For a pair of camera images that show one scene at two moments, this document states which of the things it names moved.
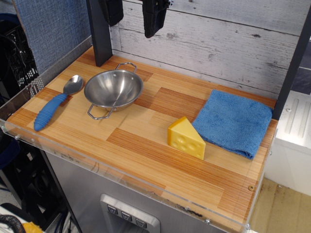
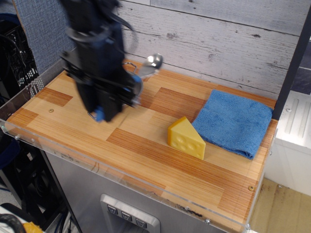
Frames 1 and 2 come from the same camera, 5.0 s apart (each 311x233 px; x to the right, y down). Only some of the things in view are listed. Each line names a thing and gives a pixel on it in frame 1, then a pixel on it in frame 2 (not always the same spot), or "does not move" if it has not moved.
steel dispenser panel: (120, 217) does not move
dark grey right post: (302, 47) does not move
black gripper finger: (113, 10) -> (97, 56)
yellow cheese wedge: (181, 135) does not move
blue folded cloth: (233, 124) does not move
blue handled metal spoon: (73, 85) -> (154, 61)
